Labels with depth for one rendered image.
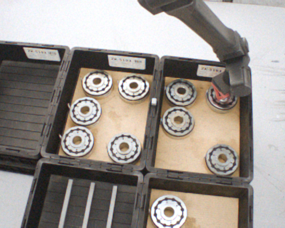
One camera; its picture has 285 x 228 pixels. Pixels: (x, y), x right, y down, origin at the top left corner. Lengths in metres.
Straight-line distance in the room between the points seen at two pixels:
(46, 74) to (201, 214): 0.71
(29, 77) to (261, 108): 0.87
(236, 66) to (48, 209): 0.67
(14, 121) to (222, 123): 0.69
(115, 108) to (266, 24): 0.83
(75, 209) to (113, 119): 0.31
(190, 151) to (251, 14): 0.81
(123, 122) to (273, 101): 0.61
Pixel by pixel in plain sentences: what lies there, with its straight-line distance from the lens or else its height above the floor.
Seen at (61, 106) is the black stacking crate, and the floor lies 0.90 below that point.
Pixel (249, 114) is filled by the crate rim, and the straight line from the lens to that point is 1.08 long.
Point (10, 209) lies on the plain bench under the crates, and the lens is 1.23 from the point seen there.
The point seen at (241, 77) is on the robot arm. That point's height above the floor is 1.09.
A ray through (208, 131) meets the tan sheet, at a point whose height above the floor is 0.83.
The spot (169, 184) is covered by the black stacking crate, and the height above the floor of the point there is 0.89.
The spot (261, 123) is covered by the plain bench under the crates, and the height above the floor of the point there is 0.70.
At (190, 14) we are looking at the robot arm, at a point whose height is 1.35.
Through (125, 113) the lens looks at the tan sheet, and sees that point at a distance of 1.13.
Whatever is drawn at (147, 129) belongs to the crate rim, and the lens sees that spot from 0.99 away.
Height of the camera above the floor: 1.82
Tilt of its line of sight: 61 degrees down
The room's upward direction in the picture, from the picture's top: straight up
